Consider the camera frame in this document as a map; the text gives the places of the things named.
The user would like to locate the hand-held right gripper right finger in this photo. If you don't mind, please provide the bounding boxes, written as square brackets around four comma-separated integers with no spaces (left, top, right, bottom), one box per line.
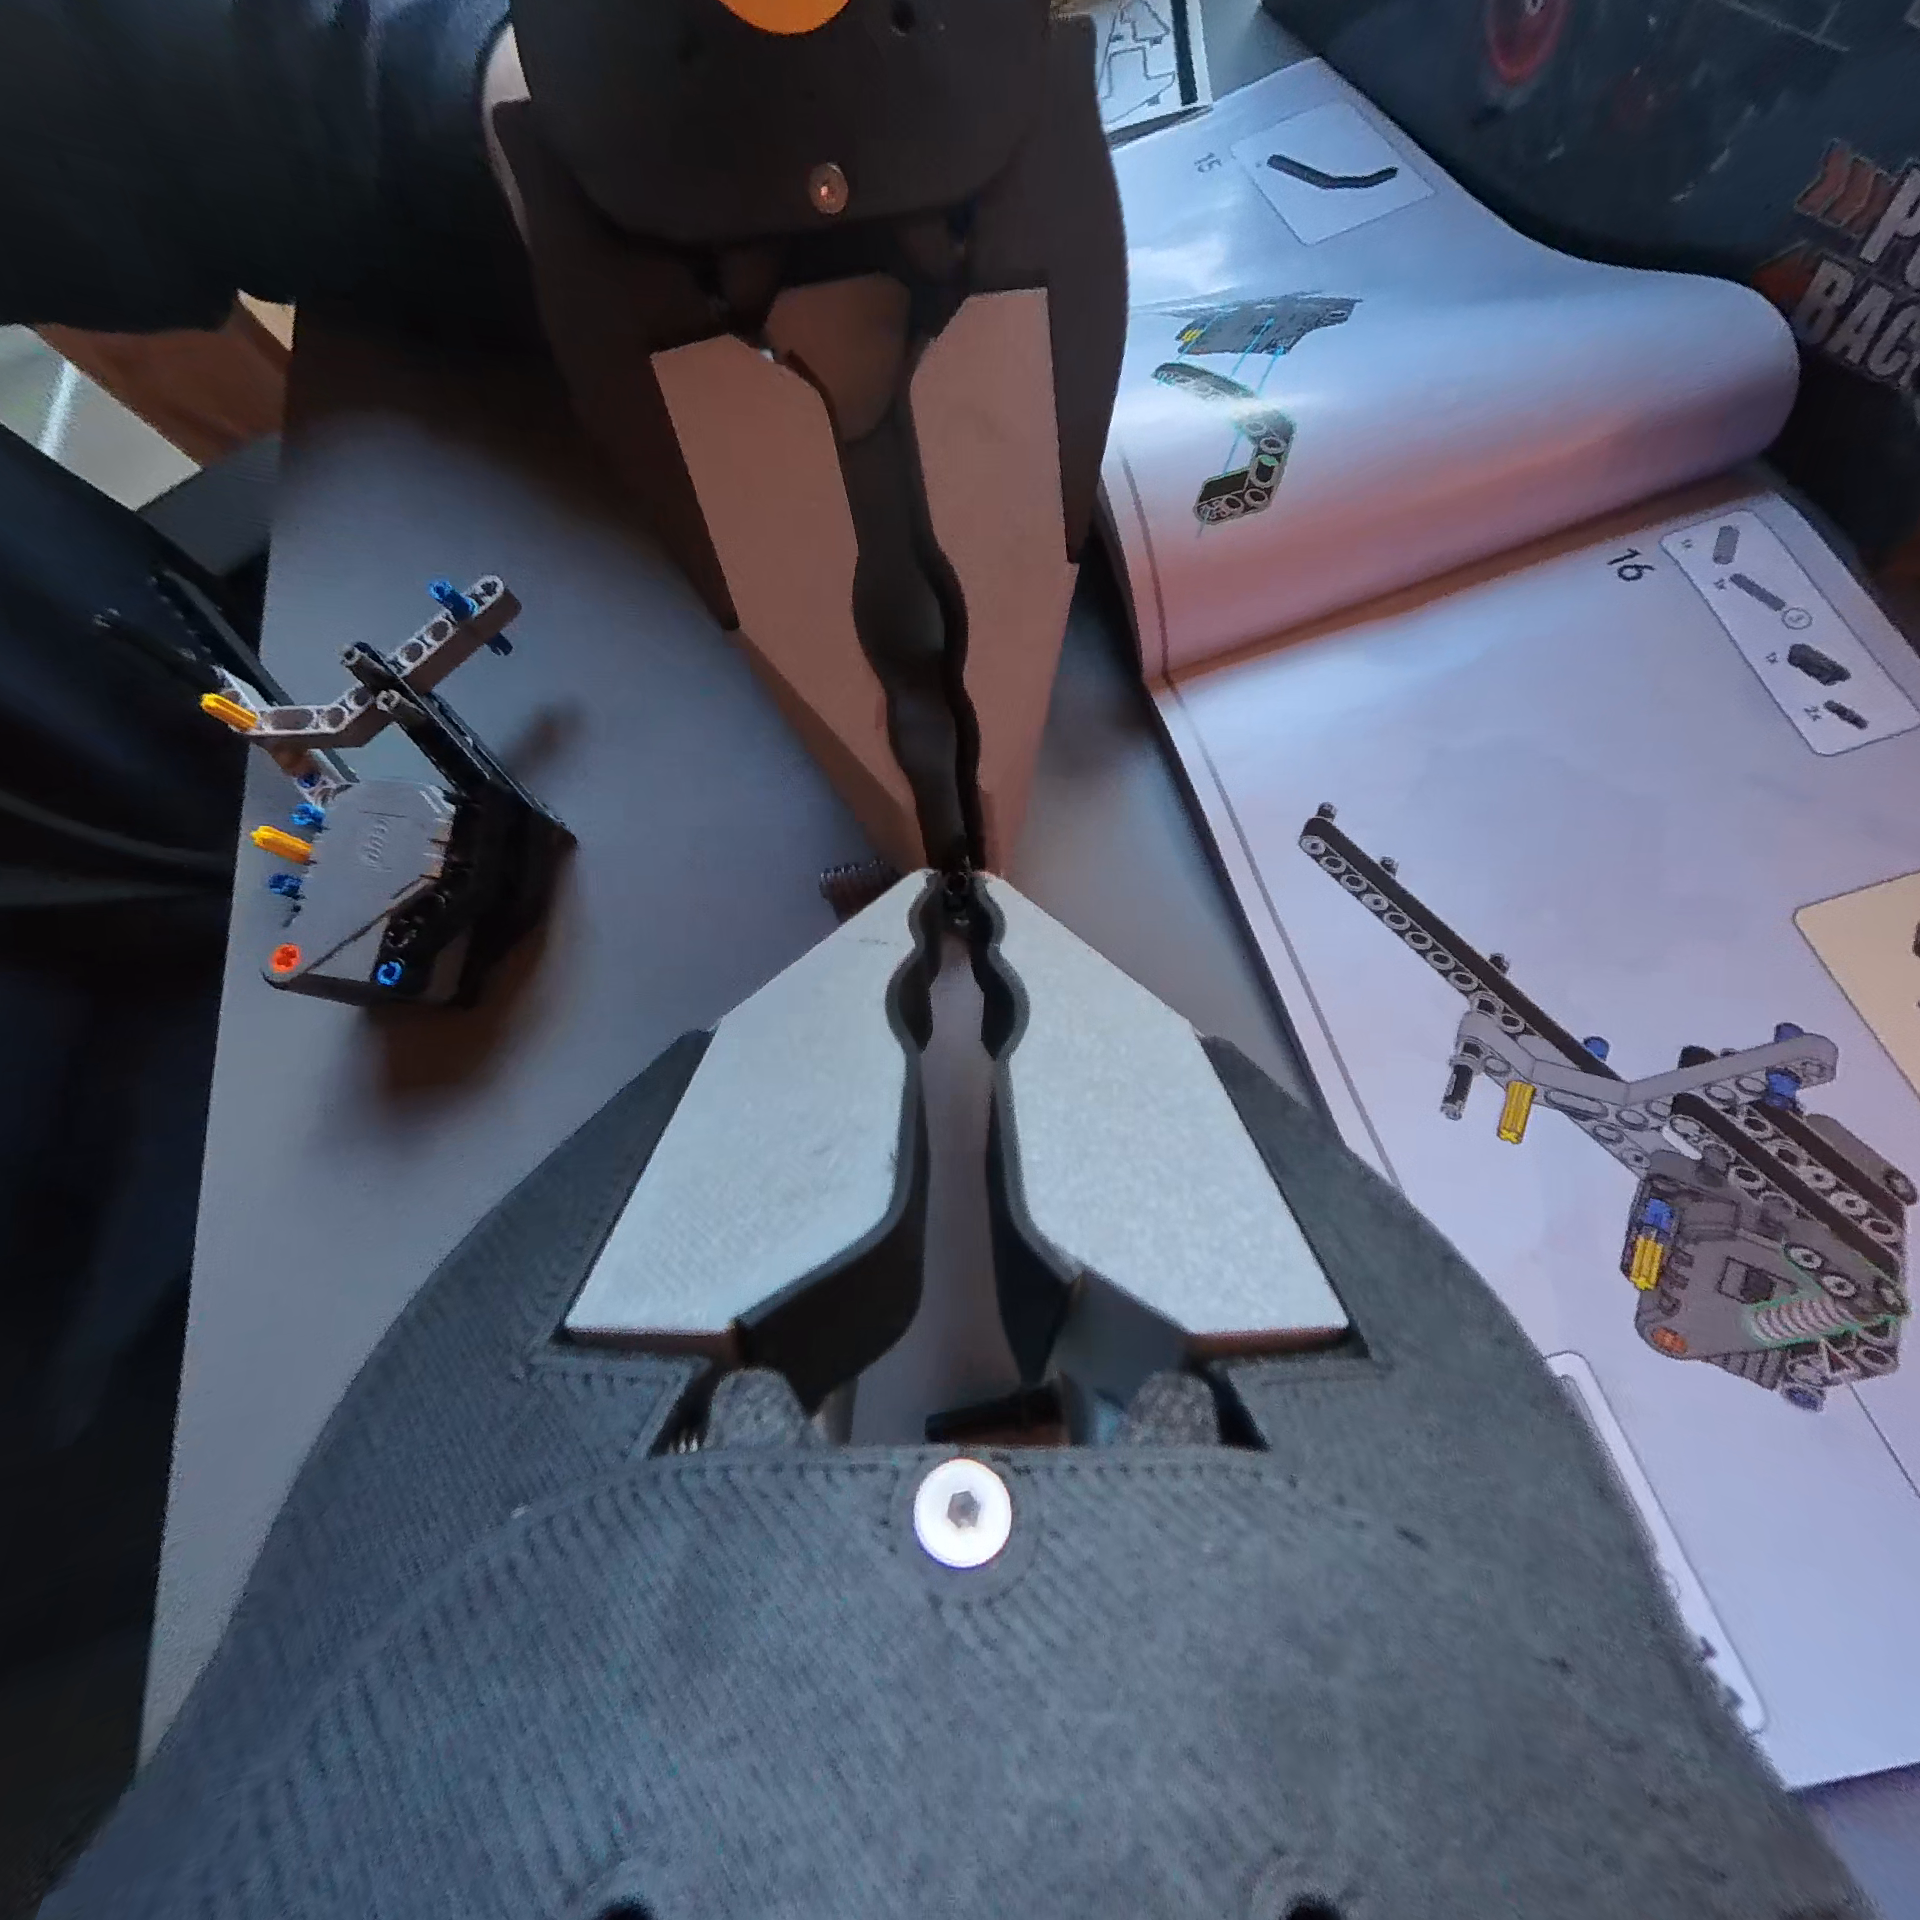
[970,875,1353,1382]

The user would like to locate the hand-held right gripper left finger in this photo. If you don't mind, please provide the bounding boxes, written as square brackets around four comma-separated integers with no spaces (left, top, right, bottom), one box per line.
[565,870,951,1413]

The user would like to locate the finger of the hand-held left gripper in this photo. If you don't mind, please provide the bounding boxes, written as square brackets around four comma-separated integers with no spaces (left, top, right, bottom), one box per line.
[895,0,1130,878]
[491,88,954,875]

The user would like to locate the grey black lego assembly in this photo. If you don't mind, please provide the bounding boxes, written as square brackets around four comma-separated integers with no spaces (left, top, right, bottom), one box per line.
[199,575,582,1009]

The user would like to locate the person's left forearm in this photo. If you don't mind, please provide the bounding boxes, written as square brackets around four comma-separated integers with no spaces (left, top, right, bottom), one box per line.
[0,0,531,335]

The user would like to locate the lego instruction booklet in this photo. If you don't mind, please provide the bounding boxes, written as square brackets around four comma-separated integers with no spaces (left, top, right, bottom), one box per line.
[1097,10,1920,1790]

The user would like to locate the dark lego set box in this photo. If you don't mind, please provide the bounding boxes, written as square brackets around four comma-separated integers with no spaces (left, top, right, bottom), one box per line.
[1257,0,1920,559]

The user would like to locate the white printed sticker sheet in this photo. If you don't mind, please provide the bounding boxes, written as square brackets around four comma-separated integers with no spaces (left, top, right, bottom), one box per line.
[1094,0,1216,138]

